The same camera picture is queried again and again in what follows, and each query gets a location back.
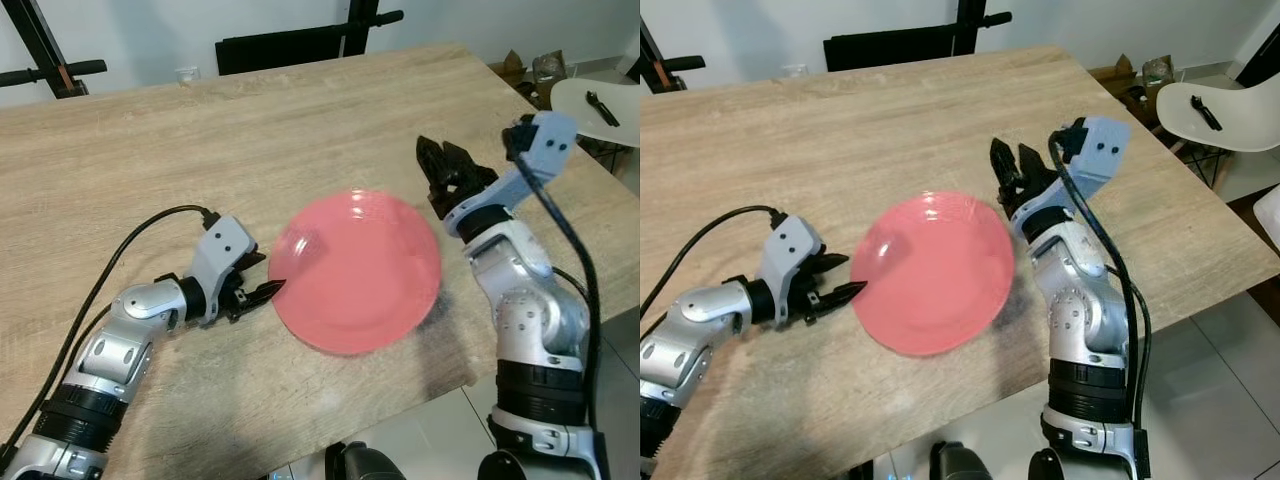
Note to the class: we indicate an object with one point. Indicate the black robot left leg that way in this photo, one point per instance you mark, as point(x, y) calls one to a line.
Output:
point(960, 462)
point(365, 462)

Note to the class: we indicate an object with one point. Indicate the clear glass jar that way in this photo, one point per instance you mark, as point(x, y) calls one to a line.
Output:
point(1158, 70)
point(548, 68)

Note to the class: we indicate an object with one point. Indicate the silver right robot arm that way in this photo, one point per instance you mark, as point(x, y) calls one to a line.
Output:
point(525, 310)
point(1085, 310)

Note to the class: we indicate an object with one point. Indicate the black slanted frame with bar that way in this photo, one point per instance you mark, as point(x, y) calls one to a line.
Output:
point(665, 68)
point(45, 55)

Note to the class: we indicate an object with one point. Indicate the pink round plate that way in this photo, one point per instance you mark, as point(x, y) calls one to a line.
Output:
point(360, 275)
point(935, 280)

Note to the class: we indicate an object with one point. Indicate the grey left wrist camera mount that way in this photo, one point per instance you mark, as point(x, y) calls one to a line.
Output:
point(222, 245)
point(795, 245)

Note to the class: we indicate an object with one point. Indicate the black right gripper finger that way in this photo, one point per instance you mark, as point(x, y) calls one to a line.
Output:
point(1032, 165)
point(1003, 162)
point(462, 162)
point(430, 160)

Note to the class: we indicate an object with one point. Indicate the black robot leg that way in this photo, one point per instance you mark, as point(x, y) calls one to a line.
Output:
point(502, 467)
point(365, 462)
point(960, 462)
point(1047, 466)

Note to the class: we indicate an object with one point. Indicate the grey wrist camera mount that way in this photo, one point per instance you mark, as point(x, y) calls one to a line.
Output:
point(222, 245)
point(1100, 150)
point(795, 245)
point(545, 150)

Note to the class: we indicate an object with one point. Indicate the black padded bench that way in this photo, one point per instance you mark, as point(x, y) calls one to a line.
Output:
point(285, 50)
point(890, 50)

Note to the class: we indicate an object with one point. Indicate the white plastic chair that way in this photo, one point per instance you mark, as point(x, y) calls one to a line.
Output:
point(1240, 125)
point(590, 130)

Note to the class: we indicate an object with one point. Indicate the black robot right leg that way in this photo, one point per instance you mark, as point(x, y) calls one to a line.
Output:
point(502, 467)
point(1047, 466)

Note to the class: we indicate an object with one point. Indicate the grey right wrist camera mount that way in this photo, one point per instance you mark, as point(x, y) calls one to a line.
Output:
point(1100, 150)
point(545, 150)

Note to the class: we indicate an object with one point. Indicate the black plastic utensil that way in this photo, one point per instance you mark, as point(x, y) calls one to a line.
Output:
point(1207, 114)
point(602, 108)

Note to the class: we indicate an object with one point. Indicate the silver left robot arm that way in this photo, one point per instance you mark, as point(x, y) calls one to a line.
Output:
point(685, 335)
point(115, 345)

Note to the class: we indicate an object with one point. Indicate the small clear glass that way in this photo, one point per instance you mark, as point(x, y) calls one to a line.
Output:
point(794, 71)
point(187, 74)

